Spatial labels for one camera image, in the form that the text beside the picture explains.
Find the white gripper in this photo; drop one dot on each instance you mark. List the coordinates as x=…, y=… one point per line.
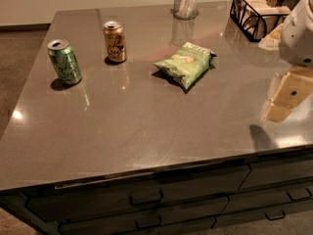
x=297, y=39

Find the green soda can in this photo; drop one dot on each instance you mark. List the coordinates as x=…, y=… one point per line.
x=64, y=61

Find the orange soda can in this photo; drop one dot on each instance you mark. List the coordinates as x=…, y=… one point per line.
x=115, y=41

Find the napkins in basket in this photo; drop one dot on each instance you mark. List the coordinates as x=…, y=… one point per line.
x=258, y=17

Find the green chip bag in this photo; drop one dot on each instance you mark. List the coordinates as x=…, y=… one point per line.
x=187, y=64

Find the clear glass jar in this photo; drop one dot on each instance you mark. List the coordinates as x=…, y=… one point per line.
x=185, y=9

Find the dark drawer cabinet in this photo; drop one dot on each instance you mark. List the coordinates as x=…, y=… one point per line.
x=194, y=198

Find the black wire basket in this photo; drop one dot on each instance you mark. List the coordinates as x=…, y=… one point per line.
x=234, y=13

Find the top right drawer handle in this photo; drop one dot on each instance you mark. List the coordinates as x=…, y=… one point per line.
x=299, y=194

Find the drawer handle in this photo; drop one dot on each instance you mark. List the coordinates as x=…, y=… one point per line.
x=147, y=222
x=146, y=197
x=273, y=215
x=299, y=194

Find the lower right drawer handle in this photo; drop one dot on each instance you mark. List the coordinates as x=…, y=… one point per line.
x=273, y=215

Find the top left drawer handle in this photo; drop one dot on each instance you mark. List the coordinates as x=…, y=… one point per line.
x=146, y=197

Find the lower left drawer handle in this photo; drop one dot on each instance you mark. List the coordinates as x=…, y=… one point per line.
x=147, y=222

